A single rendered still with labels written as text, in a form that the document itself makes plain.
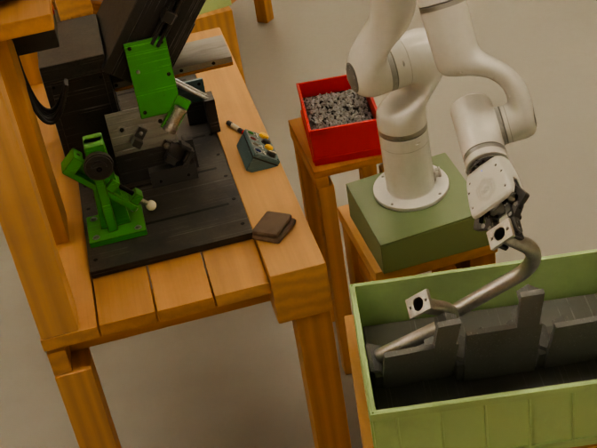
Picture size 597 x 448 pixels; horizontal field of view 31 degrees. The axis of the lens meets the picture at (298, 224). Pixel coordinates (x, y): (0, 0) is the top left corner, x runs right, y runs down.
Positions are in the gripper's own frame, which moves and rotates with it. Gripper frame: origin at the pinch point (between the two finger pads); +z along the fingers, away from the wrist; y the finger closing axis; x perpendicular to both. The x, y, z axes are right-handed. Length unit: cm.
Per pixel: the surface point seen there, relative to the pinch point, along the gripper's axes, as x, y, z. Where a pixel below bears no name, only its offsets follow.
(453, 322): -1.7, -15.5, 11.2
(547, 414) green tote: 24.1, -18.1, 23.8
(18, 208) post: -58, -80, -36
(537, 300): 10.5, -4.6, 9.0
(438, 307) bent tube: -3.6, -16.7, 7.8
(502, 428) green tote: 19.2, -25.9, 24.3
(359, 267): 38, -72, -46
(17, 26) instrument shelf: -66, -66, -75
